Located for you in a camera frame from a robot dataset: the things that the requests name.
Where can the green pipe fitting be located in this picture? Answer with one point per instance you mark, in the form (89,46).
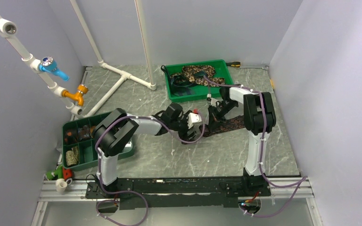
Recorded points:
(55,174)

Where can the blue faucet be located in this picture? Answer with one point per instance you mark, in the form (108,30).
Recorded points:
(49,65)

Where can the white pipe fitting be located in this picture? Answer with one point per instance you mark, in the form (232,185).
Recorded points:
(61,185)

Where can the olive rolled tie in organizer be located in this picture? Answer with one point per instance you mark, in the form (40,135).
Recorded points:
(72,156)

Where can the dark blue tie in tray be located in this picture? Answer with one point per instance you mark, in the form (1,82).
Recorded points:
(178,90)

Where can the dark orange patterned tie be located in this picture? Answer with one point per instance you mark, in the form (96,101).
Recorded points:
(215,126)

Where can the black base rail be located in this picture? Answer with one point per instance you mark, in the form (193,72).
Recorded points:
(180,192)

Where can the silver wrench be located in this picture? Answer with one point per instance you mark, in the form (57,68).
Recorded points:
(263,67)

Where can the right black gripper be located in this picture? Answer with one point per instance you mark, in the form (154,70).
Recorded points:
(213,119)

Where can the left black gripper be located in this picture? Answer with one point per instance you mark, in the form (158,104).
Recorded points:
(183,135)

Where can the green tray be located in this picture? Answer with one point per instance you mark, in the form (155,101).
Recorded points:
(201,92)

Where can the white PVC pipe frame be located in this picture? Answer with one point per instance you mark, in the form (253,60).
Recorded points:
(8,30)

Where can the orange faucet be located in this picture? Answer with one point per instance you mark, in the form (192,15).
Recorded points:
(78,95)

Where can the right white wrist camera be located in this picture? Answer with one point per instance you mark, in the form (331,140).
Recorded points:
(212,101)

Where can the green compartment organizer box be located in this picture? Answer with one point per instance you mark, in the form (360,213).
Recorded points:
(88,155)

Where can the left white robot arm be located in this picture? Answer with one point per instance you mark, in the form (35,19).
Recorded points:
(117,129)

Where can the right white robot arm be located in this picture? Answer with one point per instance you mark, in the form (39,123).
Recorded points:
(258,117)

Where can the red pipe fitting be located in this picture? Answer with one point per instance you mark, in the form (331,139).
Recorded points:
(67,174)

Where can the yellow black screwdriver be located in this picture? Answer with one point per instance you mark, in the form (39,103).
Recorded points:
(235,64)

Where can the brown floral tie in tray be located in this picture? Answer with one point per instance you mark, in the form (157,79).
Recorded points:
(192,75)

